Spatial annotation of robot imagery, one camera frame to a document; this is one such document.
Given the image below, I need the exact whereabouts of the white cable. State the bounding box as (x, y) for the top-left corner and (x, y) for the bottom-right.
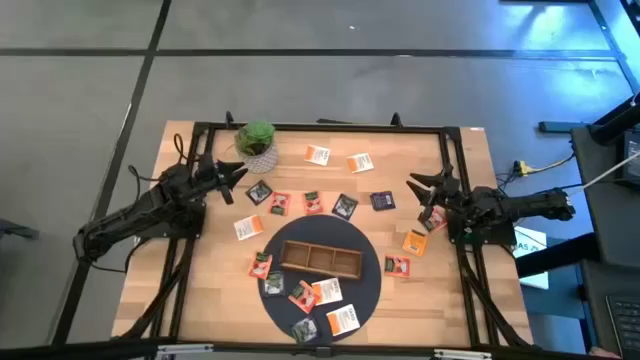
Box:
(579, 149), (640, 192)

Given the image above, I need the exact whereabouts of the black laptop keyboard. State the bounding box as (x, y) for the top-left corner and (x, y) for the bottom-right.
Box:
(605, 292), (640, 359)

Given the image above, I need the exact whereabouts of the black diagonal beam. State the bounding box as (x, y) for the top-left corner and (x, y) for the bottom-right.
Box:
(514, 232), (601, 279)

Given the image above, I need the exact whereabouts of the black metal table frame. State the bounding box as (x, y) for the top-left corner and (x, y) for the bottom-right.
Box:
(112, 110), (536, 351)

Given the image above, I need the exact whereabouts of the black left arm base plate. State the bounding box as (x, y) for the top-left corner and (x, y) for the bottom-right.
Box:
(149, 199), (207, 240)

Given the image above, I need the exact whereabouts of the dark chair leg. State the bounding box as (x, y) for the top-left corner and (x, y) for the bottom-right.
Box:
(0, 217), (40, 241)

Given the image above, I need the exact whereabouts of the dark grey desk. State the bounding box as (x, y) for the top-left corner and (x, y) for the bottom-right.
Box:
(579, 259), (640, 360)
(571, 124), (640, 271)

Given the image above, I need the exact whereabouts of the wooden three-compartment tray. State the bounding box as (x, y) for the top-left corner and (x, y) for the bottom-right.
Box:
(278, 239), (363, 280)

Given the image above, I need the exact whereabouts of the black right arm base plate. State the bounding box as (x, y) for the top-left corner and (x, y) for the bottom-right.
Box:
(447, 219), (517, 247)

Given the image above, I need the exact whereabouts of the purple tea packet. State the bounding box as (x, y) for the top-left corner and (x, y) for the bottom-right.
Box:
(369, 190), (397, 212)

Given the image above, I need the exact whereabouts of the black aluminium crossbar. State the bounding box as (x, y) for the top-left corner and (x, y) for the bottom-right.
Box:
(0, 338), (621, 360)

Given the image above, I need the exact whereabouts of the round dark woven placemat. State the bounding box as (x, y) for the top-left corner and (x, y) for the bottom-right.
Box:
(257, 214), (383, 345)

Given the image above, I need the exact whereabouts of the white orange Tazo tea packet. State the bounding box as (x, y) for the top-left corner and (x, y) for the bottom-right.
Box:
(345, 152), (376, 175)
(303, 144), (332, 167)
(233, 214), (265, 242)
(310, 277), (345, 307)
(325, 303), (362, 337)

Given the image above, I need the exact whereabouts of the laptop screen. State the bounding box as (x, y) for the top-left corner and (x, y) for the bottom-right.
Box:
(622, 128), (640, 190)

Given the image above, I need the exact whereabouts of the black green tea packet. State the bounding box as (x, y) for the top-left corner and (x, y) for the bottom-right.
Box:
(331, 193), (360, 222)
(291, 317), (320, 345)
(244, 179), (274, 207)
(262, 270), (287, 297)

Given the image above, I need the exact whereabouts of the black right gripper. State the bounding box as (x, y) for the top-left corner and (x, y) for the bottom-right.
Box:
(405, 172), (463, 224)

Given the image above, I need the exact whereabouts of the dark teal floor bar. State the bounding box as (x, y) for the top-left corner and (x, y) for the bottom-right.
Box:
(538, 120), (592, 134)

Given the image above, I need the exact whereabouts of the silver metal bracket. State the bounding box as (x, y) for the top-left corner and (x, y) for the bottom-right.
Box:
(432, 348), (494, 360)
(156, 343), (215, 357)

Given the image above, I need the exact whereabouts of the succulent in patterned white pot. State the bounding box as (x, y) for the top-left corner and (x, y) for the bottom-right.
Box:
(232, 120), (280, 175)

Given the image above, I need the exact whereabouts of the white printed sign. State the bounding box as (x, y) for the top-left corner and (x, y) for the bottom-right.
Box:
(512, 225), (550, 291)

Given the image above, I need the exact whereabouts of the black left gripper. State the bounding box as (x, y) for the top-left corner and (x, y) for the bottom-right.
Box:
(192, 153), (249, 206)

